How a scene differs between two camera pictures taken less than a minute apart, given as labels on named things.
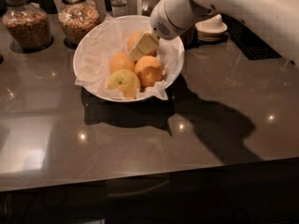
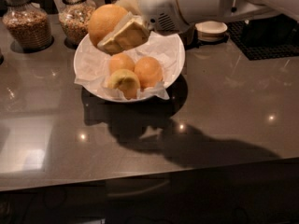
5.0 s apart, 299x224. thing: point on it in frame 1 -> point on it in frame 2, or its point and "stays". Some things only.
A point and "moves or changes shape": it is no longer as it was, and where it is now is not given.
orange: (133, 40) moves or changes shape
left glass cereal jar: (26, 24) stays
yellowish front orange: (126, 81) stays
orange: (149, 72) stays
